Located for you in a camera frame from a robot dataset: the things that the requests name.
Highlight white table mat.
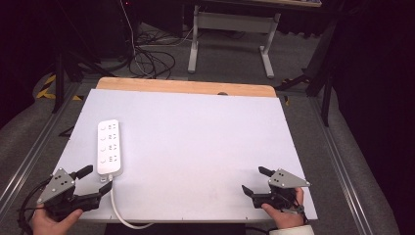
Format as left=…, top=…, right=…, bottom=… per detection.
left=52, top=88, right=318, bottom=223

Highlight wooden desk top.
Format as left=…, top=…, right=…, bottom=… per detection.
left=202, top=0, right=323, bottom=9

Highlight white power strip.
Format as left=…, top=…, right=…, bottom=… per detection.
left=96, top=118, right=124, bottom=179

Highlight white floor cable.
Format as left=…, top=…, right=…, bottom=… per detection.
left=118, top=0, right=149, bottom=76

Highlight aluminium floor rail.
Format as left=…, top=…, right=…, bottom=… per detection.
left=308, top=97, right=374, bottom=235
left=0, top=81, right=82, bottom=214

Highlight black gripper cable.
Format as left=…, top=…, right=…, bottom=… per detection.
left=17, top=177, right=54, bottom=235

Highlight white metal desk frame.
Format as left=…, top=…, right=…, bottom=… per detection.
left=187, top=4, right=282, bottom=79

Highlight white power strip cable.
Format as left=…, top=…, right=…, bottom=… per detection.
left=108, top=175, right=155, bottom=230

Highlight person's left hand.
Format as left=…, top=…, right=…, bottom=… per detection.
left=30, top=204, right=84, bottom=235

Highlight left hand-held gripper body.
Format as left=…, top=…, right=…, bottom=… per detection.
left=36, top=167, right=103, bottom=220

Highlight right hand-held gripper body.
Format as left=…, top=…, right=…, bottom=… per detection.
left=252, top=167, right=311, bottom=213

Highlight black tripod stand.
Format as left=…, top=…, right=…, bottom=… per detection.
left=274, top=18, right=339, bottom=127
left=48, top=0, right=115, bottom=115

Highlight black floor cables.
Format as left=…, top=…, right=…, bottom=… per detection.
left=127, top=30, right=177, bottom=81

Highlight person's right hand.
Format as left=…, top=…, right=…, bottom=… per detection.
left=260, top=187, right=306, bottom=230

